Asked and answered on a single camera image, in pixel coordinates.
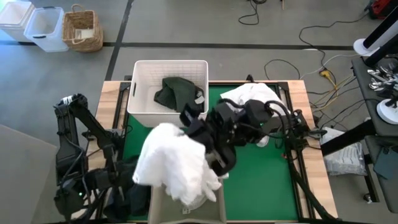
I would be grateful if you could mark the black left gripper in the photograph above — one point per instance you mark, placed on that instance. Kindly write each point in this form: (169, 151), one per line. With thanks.
(105, 182)

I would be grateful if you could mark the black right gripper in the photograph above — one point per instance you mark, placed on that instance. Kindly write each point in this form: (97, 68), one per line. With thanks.
(217, 155)

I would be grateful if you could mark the white fluffy garment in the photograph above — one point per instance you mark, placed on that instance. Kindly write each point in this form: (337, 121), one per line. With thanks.
(171, 161)

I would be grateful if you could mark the white smooth t-shirt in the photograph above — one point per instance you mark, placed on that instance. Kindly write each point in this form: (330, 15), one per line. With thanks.
(248, 91)

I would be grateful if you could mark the dark green garment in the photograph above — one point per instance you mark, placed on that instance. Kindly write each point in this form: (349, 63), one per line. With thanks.
(177, 93)

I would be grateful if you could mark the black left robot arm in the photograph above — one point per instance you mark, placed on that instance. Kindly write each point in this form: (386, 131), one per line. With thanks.
(66, 149)

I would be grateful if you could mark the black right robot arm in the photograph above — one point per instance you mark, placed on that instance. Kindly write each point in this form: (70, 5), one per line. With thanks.
(258, 112)

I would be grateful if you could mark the green table mat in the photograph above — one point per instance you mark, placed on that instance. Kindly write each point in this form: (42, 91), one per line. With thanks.
(264, 186)

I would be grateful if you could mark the beige fabric storage bin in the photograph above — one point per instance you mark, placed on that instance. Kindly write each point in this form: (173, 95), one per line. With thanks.
(161, 211)

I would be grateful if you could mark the grey board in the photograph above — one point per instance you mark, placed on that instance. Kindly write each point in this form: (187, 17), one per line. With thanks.
(25, 180)

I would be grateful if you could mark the black table clamp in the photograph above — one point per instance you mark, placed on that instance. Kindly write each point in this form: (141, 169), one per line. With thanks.
(249, 78)

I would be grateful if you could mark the white perforated plastic laundry basket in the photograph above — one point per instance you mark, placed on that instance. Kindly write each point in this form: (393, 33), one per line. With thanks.
(146, 77)

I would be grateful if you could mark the clear plastic bag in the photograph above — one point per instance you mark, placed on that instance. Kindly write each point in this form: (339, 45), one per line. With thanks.
(345, 158)

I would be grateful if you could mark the yellow power plug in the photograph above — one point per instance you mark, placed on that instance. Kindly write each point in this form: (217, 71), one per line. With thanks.
(325, 73)

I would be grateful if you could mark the woven wicker basket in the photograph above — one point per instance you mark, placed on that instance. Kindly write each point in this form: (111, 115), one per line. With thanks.
(93, 40)

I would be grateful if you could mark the white paper sheet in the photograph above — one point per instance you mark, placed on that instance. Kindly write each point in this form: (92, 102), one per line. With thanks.
(84, 33)

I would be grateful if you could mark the black caster wheel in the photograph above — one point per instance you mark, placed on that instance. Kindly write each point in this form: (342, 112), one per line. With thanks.
(367, 197)

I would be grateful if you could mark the grey side cart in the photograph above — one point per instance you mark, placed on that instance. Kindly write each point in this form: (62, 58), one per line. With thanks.
(362, 81)

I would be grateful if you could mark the dark teal pouch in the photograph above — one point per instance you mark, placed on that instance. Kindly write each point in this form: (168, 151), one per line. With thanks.
(387, 163)

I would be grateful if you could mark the white round stand base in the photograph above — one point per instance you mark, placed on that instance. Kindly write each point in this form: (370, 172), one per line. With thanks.
(387, 112)

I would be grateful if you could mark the pile of metal tools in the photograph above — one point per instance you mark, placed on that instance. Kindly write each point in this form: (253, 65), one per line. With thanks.
(381, 84)

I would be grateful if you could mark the white-based stand with black pole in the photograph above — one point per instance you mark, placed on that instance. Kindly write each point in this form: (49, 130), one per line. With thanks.
(360, 46)

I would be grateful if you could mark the white plastic bin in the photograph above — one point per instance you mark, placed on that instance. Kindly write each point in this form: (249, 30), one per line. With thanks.
(12, 15)

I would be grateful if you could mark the red tool case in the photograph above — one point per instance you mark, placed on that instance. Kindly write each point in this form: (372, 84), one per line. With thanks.
(385, 7)

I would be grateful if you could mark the black aluminium frame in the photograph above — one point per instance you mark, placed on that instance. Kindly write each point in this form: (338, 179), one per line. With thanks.
(306, 191)

